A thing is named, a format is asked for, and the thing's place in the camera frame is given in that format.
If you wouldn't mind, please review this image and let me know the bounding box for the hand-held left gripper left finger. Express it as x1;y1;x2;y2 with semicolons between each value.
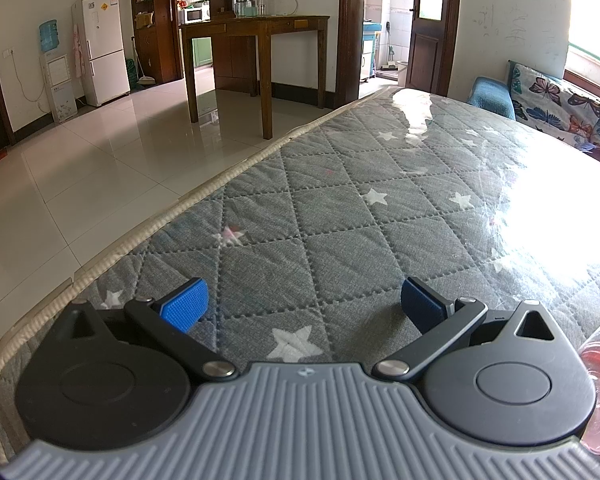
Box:
54;276;239;382

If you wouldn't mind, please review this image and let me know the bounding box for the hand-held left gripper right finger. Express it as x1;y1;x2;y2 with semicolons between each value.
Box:
371;275;562;382

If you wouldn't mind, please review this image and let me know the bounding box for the grey quilted star table cover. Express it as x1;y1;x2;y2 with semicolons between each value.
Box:
0;87;600;467

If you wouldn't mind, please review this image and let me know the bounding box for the blue cushion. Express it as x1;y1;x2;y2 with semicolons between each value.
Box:
466;76;519;121

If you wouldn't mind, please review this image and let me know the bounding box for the broom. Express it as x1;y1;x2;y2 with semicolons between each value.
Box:
130;42;156;87

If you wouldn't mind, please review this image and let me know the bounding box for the butterfly print cushion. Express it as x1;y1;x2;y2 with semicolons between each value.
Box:
506;60;600;155

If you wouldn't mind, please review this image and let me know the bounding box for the white water dispenser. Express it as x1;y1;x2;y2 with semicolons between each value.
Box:
38;52;79;124

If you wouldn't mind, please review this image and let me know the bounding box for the green kitchen cabinet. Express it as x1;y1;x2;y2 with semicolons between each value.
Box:
192;35;215;69

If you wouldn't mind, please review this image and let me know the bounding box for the light blue cabinet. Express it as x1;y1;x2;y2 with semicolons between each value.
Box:
362;22;384;82

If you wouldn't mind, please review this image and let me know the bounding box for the wooden door with glass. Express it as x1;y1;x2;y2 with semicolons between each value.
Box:
405;0;464;99

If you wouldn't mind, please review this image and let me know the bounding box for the white refrigerator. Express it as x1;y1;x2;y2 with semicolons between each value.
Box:
71;0;132;108

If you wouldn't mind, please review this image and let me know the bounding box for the pink hanging towel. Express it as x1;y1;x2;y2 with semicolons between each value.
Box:
71;23;85;79

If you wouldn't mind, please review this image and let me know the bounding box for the dark wooden shelf cabinet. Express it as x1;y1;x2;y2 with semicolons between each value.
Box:
129;0;182;84

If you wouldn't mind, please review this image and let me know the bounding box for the dark wooden table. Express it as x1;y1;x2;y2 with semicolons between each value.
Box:
178;15;331;141

